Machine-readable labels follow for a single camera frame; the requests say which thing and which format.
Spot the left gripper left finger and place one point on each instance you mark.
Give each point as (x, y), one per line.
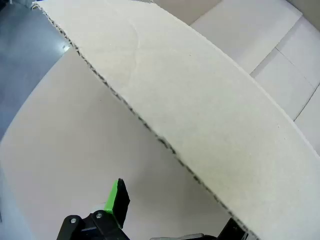
(120, 200)

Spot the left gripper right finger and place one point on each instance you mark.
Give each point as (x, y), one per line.
(231, 231)

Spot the brown cardboard box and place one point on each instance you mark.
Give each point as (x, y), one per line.
(200, 112)

